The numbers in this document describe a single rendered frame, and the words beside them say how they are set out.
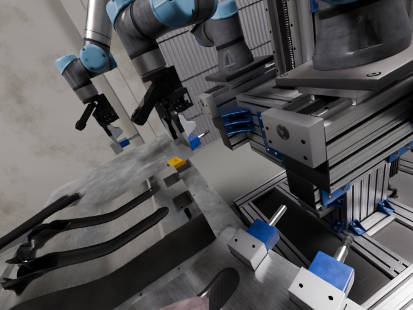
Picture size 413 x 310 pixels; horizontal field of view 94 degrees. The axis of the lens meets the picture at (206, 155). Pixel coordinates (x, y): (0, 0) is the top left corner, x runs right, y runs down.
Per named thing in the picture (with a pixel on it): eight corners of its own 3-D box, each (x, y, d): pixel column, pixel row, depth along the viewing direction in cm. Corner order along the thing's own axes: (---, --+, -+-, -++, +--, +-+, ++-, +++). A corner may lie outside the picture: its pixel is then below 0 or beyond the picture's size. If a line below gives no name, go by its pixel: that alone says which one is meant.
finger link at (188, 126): (205, 137, 55) (189, 108, 53) (189, 148, 53) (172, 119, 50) (200, 138, 58) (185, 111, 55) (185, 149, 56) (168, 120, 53)
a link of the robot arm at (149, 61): (136, 56, 42) (126, 63, 49) (146, 77, 44) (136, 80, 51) (164, 45, 45) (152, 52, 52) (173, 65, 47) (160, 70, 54)
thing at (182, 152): (208, 136, 66) (201, 122, 63) (216, 138, 62) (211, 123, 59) (177, 157, 61) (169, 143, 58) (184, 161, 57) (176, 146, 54)
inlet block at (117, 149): (140, 138, 93) (134, 128, 91) (142, 140, 89) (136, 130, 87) (115, 152, 89) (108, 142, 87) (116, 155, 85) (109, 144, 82)
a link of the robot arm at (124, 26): (116, -11, 36) (96, 10, 41) (145, 51, 41) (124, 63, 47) (145, -12, 41) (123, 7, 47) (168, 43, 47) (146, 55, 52)
